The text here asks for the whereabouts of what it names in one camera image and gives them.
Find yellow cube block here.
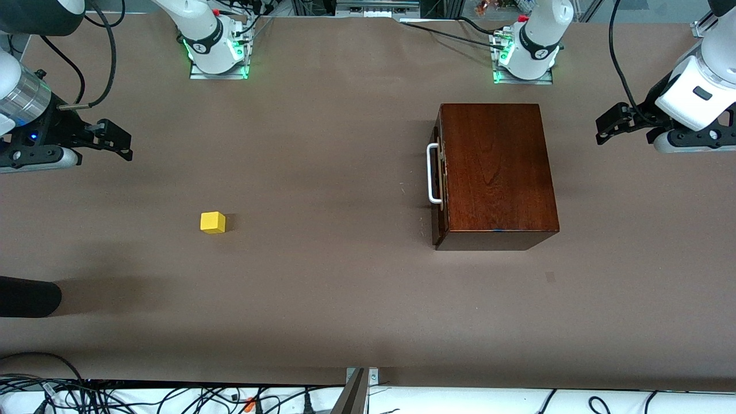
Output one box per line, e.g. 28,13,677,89
200,211,227,235

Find dark brown wooden cabinet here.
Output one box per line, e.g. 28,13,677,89
431,103,560,252

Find copper coloured parts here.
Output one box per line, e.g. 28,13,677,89
474,0,518,15

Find black ribbed cylinder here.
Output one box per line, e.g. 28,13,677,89
0,276,62,318

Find brown table mat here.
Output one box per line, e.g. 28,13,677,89
0,11,736,393

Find silver metal strip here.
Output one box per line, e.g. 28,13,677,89
336,0,420,17

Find white bench surface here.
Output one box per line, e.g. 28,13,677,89
0,379,736,414

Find grey diagonal bar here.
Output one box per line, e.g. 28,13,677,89
332,368,369,414

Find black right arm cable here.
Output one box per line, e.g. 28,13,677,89
39,34,87,105
57,0,117,110

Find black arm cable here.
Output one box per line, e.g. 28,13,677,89
57,0,117,110
608,0,653,124
39,34,87,105

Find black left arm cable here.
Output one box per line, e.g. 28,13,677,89
608,0,653,124

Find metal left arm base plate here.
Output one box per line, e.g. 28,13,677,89
493,32,554,85

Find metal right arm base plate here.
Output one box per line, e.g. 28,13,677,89
190,28,250,80

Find black cable on table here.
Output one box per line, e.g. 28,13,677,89
400,21,509,51
457,16,501,36

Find black looped cable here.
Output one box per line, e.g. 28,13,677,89
0,352,86,383

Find silver metal bracket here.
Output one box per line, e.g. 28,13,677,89
345,367,379,386

